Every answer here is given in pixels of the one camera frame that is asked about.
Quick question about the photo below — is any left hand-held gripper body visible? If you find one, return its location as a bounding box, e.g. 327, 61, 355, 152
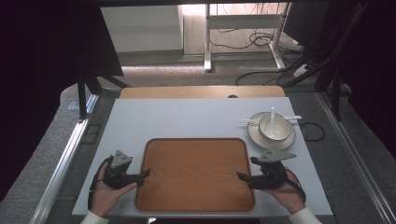
102, 149, 146, 190

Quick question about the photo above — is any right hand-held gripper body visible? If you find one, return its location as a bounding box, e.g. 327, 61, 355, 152
247, 150, 297, 190

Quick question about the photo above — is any white plate with dark rim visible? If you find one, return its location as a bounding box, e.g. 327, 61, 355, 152
247, 111, 297, 152

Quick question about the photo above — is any brown wooden tray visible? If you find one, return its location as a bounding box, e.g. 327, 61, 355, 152
134, 137, 256, 214

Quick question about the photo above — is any white bowl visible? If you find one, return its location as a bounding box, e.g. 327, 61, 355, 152
258, 112, 293, 142

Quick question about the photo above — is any white ceramic spoon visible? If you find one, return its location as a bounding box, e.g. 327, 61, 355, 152
265, 105, 280, 140

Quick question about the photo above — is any person's left hand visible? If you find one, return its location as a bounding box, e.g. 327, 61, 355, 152
90, 161, 138, 218

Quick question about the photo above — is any person's right hand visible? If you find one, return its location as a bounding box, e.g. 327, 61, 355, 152
259, 169, 307, 216

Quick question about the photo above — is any person's left white sleeve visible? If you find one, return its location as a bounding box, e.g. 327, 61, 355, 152
79, 209, 110, 224

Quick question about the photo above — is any person's white sleeve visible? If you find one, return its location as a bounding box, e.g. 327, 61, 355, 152
79, 209, 110, 224
287, 206, 323, 224

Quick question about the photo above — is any dark floor hatch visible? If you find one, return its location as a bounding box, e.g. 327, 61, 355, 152
80, 123, 103, 146

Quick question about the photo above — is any person's right white sleeve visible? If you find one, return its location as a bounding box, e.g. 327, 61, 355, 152
287, 206, 323, 224

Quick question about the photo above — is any light grey table board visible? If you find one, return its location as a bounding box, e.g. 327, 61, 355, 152
72, 96, 334, 217

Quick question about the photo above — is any black metal stand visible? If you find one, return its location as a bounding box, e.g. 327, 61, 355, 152
281, 2, 370, 122
77, 68, 131, 121

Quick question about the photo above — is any wooden table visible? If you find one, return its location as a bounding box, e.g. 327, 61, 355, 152
119, 86, 287, 100

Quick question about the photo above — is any white power strip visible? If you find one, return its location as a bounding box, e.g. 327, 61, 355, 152
291, 63, 310, 77

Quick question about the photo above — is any black curtain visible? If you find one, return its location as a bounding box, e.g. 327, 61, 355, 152
337, 0, 396, 161
0, 0, 124, 202

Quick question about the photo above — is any white cabinet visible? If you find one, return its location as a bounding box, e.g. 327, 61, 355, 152
100, 5, 184, 53

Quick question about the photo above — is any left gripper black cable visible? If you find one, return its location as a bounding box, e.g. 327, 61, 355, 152
87, 155, 114, 211

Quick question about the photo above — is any aluminium rail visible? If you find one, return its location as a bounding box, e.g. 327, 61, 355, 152
317, 92, 396, 224
29, 92, 100, 224

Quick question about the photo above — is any black cable loop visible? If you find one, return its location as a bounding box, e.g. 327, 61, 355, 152
299, 121, 327, 143

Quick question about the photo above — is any white desk frame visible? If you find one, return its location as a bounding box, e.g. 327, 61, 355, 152
204, 2, 292, 74

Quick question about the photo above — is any black floor cable bundle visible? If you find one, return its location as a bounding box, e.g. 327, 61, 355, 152
208, 28, 304, 53

